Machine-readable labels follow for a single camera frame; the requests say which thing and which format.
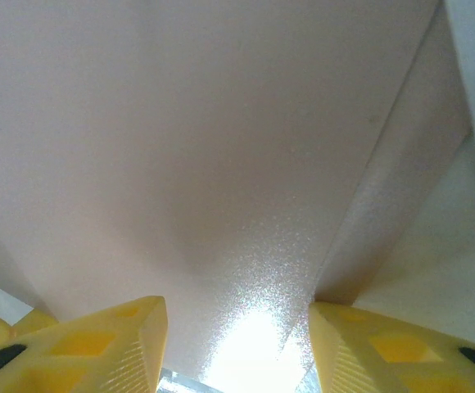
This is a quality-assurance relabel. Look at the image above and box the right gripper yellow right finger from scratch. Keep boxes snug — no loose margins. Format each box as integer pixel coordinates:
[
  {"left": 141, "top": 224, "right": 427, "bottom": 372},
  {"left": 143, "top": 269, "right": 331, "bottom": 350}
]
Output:
[{"left": 309, "top": 301, "right": 475, "bottom": 393}]

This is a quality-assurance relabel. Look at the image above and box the beige paper folder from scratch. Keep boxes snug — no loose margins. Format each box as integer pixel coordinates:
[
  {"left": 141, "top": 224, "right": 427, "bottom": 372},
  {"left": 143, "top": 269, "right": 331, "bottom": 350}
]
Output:
[{"left": 0, "top": 0, "right": 474, "bottom": 388}]

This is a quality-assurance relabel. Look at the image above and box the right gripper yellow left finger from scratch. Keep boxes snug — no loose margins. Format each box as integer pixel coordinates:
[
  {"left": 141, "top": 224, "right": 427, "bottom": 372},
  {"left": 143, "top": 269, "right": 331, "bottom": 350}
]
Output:
[{"left": 0, "top": 295, "right": 169, "bottom": 393}]

